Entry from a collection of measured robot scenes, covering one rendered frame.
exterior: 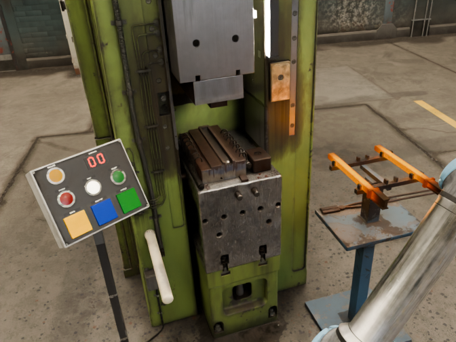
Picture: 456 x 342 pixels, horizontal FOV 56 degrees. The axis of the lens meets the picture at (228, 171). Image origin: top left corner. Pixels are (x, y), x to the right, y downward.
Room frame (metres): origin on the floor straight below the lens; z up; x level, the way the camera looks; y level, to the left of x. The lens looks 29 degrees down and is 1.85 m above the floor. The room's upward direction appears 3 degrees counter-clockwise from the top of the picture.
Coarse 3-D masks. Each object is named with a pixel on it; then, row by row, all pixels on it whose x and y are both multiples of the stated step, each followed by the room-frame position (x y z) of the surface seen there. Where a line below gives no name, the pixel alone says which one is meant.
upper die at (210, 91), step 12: (180, 84) 1.81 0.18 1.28; (192, 84) 1.58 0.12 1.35; (204, 84) 1.58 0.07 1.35; (216, 84) 1.59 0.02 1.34; (228, 84) 1.61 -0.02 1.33; (240, 84) 1.62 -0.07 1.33; (192, 96) 1.60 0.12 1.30; (204, 96) 1.58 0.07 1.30; (216, 96) 1.59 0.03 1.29; (228, 96) 1.61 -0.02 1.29; (240, 96) 1.62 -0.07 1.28
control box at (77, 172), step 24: (120, 144) 1.44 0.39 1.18; (48, 168) 1.27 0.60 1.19; (72, 168) 1.30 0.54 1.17; (96, 168) 1.34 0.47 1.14; (120, 168) 1.39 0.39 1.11; (48, 192) 1.22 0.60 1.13; (72, 192) 1.25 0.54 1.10; (120, 192) 1.33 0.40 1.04; (48, 216) 1.19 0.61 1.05; (120, 216) 1.28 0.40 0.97; (72, 240) 1.15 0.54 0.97
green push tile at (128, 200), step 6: (126, 192) 1.34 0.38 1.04; (132, 192) 1.35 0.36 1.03; (120, 198) 1.31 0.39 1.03; (126, 198) 1.32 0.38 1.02; (132, 198) 1.33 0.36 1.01; (138, 198) 1.34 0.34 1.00; (120, 204) 1.30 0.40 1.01; (126, 204) 1.31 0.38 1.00; (132, 204) 1.32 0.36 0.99; (138, 204) 1.33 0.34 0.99; (126, 210) 1.29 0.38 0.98
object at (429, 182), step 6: (378, 150) 1.74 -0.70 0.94; (384, 150) 1.72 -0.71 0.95; (384, 156) 1.69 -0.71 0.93; (390, 156) 1.66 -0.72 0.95; (396, 156) 1.65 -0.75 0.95; (396, 162) 1.61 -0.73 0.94; (402, 162) 1.59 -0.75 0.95; (402, 168) 1.57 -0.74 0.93; (408, 168) 1.54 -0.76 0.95; (414, 168) 1.54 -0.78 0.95; (420, 174) 1.48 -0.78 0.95; (420, 180) 1.46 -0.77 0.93; (426, 180) 1.43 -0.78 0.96; (432, 180) 1.43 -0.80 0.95; (426, 186) 1.43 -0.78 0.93; (432, 186) 1.41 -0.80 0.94; (438, 186) 1.38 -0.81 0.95; (438, 192) 1.37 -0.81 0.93
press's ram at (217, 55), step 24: (168, 0) 1.60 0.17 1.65; (192, 0) 1.57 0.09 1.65; (216, 0) 1.60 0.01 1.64; (240, 0) 1.62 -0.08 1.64; (168, 24) 1.65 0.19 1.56; (192, 24) 1.57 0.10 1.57; (216, 24) 1.60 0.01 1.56; (240, 24) 1.62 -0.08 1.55; (168, 48) 1.71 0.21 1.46; (192, 48) 1.57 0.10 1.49; (216, 48) 1.60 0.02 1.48; (240, 48) 1.62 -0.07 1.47; (192, 72) 1.57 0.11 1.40; (216, 72) 1.59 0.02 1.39; (240, 72) 1.62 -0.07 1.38
